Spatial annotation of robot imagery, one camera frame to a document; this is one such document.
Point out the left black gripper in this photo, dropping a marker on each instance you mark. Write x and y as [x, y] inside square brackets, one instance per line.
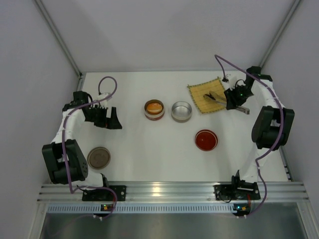
[101, 117]

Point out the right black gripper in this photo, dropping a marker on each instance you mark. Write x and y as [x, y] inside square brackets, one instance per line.
[231, 98]

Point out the metal tongs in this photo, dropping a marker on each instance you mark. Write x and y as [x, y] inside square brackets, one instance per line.
[222, 101]

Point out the black spiky food piece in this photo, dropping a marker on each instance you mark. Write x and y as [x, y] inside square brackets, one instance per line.
[209, 97]

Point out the red lunch box lid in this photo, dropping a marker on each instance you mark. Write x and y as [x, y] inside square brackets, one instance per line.
[206, 140]

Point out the red lunch box container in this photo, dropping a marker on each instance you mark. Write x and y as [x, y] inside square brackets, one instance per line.
[154, 117]

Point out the orange sesame bun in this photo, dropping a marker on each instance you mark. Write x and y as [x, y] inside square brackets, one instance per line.
[154, 108]

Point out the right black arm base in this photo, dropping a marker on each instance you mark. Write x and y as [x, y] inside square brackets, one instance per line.
[230, 192]

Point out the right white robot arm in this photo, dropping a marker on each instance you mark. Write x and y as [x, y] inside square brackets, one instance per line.
[273, 123]

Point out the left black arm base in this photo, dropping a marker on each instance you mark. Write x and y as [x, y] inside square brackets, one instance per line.
[102, 195]

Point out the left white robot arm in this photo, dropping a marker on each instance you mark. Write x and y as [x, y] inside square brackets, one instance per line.
[63, 157]

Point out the beige lunch box lid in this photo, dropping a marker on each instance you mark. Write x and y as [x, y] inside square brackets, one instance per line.
[98, 158]

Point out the beige lunch box container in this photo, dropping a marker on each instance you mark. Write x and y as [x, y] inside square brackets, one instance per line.
[181, 111]

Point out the yellow bamboo mat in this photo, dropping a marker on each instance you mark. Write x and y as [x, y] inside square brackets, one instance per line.
[198, 91]

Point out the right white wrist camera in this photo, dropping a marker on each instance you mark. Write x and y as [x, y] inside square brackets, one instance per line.
[230, 84]

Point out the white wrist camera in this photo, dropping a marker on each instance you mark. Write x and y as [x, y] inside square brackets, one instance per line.
[230, 84]
[103, 98]

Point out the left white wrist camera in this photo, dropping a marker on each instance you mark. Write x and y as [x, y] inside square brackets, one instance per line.
[103, 98]

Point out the aluminium front rail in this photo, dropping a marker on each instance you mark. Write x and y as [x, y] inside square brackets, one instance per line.
[174, 192]

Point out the left aluminium frame post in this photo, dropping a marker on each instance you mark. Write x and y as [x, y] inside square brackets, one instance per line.
[39, 4]

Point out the aluminium frame post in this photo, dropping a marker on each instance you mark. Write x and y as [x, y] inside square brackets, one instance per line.
[39, 4]
[284, 23]

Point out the grey slotted cable duct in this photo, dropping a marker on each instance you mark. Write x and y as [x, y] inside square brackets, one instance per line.
[148, 208]

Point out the right aluminium frame post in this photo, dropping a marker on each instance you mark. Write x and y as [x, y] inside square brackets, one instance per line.
[284, 23]

